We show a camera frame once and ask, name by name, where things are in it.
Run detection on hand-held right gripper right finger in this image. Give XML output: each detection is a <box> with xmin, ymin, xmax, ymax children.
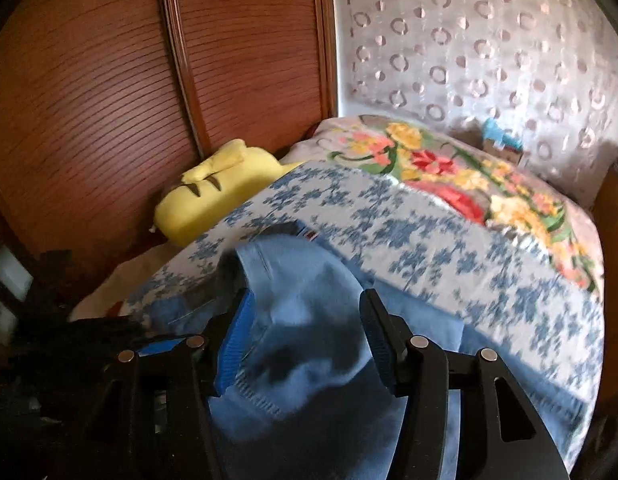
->
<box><xmin>359</xmin><ymin>289</ymin><xmax>564</xmax><ymax>480</ymax></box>

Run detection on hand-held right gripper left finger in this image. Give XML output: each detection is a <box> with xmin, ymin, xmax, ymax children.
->
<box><xmin>84</xmin><ymin>290</ymin><xmax>258</xmax><ymax>480</ymax></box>

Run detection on blue denim pants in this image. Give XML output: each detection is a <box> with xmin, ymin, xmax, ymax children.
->
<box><xmin>144</xmin><ymin>220</ymin><xmax>590</xmax><ymax>480</ymax></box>

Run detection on yellow plush toy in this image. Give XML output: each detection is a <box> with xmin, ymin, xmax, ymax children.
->
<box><xmin>150</xmin><ymin>139</ymin><xmax>310</xmax><ymax>249</ymax></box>

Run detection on colourful flower print blanket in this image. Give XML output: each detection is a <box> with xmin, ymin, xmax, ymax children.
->
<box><xmin>278</xmin><ymin>115</ymin><xmax>606</xmax><ymax>292</ymax></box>

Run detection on small cardboard box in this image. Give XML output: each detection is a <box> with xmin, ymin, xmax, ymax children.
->
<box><xmin>483</xmin><ymin>135</ymin><xmax>528</xmax><ymax>167</ymax></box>

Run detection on wooden slatted wardrobe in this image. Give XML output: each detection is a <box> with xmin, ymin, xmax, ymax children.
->
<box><xmin>0</xmin><ymin>0</ymin><xmax>340</xmax><ymax>322</ymax></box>

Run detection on sheer circle pattern curtain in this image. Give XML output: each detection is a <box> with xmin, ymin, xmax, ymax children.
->
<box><xmin>331</xmin><ymin>0</ymin><xmax>618</xmax><ymax>207</ymax></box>

